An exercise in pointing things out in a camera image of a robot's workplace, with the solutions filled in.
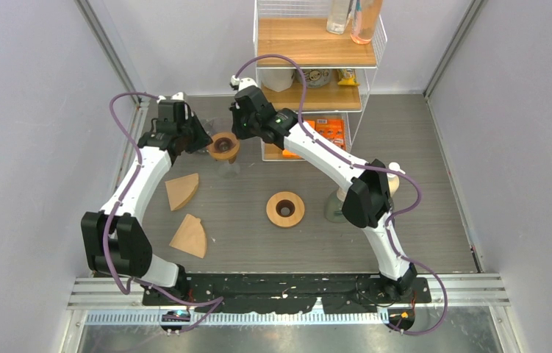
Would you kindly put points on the wooden ring holder front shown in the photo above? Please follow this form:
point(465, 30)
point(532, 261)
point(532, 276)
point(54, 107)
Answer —
point(224, 135)

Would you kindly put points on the green soap pump bottle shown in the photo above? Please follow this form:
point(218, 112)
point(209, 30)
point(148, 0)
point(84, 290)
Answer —
point(333, 207)

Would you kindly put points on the brown paper filter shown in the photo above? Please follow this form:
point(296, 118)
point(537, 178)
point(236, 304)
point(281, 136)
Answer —
point(190, 237)
point(181, 190)

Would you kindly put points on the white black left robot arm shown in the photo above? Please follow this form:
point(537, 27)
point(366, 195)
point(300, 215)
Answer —
point(115, 242)

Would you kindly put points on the grey glass pitcher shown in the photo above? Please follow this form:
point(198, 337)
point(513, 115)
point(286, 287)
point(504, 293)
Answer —
point(210, 129)

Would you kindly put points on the printed tin can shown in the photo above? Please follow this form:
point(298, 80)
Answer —
point(317, 77)

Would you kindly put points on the white container on shelf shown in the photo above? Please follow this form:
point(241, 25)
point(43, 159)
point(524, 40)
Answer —
point(277, 80)

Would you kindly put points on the yellow snack packet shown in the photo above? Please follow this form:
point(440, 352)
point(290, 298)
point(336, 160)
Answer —
point(347, 77)

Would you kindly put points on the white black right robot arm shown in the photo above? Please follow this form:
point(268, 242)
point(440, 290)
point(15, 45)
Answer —
point(367, 203)

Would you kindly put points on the cream lotion pump bottle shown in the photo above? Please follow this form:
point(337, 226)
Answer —
point(393, 179)

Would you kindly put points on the clear glass bottle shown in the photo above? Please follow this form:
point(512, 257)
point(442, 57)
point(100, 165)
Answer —
point(339, 15)

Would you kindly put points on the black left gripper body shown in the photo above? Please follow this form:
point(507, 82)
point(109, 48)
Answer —
point(184, 131)

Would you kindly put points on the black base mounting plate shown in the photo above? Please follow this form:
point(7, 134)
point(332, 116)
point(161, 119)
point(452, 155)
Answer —
point(288, 293)

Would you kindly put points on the wooden ring holder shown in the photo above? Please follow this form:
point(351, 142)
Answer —
point(285, 209)
point(224, 135)

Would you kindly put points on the clear glass carafe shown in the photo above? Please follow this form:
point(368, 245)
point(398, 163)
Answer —
point(229, 169)

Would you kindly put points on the white wire wooden shelf rack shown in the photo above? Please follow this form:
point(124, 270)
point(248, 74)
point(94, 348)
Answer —
point(296, 30)

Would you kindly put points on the orange printed snack box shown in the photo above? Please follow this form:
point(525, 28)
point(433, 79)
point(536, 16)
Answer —
point(333, 129)

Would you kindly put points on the wooden ring holder centre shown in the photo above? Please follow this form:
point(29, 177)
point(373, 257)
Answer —
point(285, 209)

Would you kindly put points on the pink glass bottle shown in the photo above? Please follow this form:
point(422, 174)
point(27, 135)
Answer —
point(365, 17)

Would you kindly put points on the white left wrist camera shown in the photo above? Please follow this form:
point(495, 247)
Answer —
point(173, 107)

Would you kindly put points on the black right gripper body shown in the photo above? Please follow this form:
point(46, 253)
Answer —
point(253, 126)

